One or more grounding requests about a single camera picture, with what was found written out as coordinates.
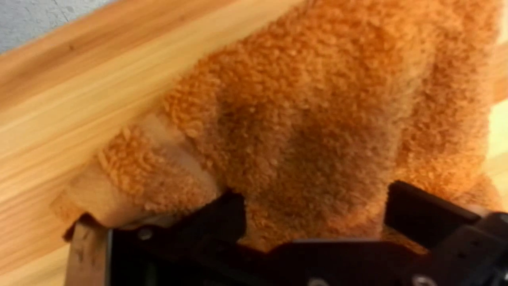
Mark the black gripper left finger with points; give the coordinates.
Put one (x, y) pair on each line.
(201, 250)

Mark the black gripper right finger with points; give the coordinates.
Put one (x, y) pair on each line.
(463, 247)

